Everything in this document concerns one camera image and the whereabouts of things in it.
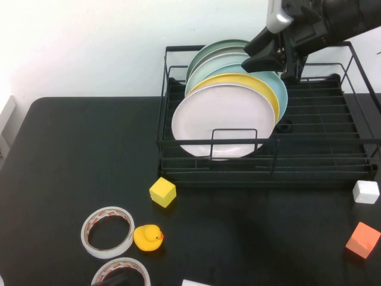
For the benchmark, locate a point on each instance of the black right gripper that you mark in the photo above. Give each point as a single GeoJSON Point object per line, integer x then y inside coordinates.
{"type": "Point", "coordinates": [309, 35]}

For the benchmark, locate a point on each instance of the pink round plate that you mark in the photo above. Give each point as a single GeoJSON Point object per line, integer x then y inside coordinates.
{"type": "Point", "coordinates": [220, 113]}

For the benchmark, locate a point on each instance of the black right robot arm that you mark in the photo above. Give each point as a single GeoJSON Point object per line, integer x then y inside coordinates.
{"type": "Point", "coordinates": [351, 18]}

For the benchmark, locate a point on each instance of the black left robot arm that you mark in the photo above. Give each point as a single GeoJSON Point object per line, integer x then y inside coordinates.
{"type": "Point", "coordinates": [119, 280]}

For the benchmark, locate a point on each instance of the yellow round plate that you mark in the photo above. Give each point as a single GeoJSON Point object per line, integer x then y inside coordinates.
{"type": "Point", "coordinates": [238, 79]}

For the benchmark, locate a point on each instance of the light blue round plate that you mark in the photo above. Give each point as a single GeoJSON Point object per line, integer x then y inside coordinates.
{"type": "Point", "coordinates": [232, 70]}

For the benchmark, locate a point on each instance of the grey round plate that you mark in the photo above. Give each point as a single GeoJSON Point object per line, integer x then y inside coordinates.
{"type": "Point", "coordinates": [220, 53]}

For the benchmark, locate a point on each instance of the dark green round plate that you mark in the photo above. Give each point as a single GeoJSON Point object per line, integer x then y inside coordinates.
{"type": "Point", "coordinates": [214, 44]}

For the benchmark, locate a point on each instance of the pale mint round plate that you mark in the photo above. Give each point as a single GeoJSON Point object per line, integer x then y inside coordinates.
{"type": "Point", "coordinates": [196, 74]}

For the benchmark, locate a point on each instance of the white foam cube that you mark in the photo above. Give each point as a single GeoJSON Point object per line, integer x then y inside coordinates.
{"type": "Point", "coordinates": [366, 192]}

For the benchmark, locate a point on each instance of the yellow foam cube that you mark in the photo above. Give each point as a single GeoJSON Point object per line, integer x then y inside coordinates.
{"type": "Point", "coordinates": [162, 192]}

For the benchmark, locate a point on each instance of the orange foam cube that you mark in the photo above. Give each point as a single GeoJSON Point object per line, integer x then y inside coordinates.
{"type": "Point", "coordinates": [361, 239]}

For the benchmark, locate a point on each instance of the yellow rubber duck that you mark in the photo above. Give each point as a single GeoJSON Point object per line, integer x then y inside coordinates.
{"type": "Point", "coordinates": [146, 240]}

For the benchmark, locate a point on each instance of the white paper sheet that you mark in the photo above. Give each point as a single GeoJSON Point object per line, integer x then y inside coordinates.
{"type": "Point", "coordinates": [193, 283]}

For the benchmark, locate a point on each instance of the white tape roll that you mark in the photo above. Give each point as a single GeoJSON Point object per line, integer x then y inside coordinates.
{"type": "Point", "coordinates": [119, 261]}
{"type": "Point", "coordinates": [107, 254]}

